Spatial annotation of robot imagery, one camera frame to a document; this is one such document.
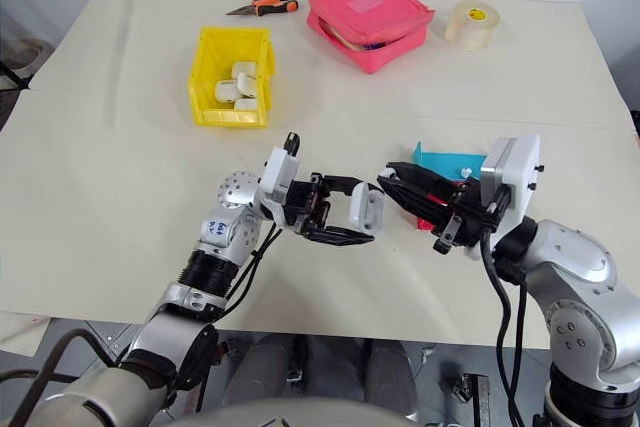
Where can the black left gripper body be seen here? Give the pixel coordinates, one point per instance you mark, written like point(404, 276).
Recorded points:
point(305, 204)

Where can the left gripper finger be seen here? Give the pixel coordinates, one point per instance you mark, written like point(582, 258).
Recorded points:
point(340, 237)
point(337, 186)

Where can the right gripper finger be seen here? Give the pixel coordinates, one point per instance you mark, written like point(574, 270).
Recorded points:
point(412, 202)
point(425, 178)

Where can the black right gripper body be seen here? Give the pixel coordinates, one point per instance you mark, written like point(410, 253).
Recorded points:
point(470, 212)

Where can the white earbud case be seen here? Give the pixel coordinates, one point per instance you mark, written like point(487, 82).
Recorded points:
point(246, 105)
point(248, 84)
point(226, 91)
point(365, 207)

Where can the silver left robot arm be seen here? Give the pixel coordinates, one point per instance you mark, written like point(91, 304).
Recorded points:
point(170, 332)

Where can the yellow plastic bin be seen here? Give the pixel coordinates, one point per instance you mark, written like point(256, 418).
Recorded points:
point(220, 52)

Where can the cyan plastic tray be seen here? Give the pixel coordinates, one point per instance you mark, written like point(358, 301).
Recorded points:
point(440, 162)

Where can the red plastic tray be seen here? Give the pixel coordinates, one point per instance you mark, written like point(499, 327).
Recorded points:
point(425, 224)

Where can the small white earbud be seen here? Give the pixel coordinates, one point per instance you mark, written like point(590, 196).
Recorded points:
point(467, 172)

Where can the beige tape roll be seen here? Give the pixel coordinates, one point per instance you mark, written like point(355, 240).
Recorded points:
point(470, 29)

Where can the pink fabric zip pouch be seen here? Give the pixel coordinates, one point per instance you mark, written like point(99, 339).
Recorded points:
point(380, 22)

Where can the silver robot torso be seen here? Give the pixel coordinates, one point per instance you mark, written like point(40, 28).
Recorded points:
point(300, 414)

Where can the orange black pliers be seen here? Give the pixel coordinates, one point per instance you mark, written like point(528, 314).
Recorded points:
point(272, 6)

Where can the white grey floor object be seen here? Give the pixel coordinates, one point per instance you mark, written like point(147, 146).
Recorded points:
point(25, 53)

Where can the black stand leg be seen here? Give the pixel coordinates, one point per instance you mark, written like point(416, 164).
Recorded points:
point(12, 78)

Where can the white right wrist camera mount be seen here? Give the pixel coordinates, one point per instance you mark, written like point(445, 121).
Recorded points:
point(525, 172)

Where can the metal bracket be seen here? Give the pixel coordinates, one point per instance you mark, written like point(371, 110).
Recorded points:
point(472, 387)

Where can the grey metal frame plate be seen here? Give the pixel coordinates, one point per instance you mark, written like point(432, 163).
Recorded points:
point(107, 334)

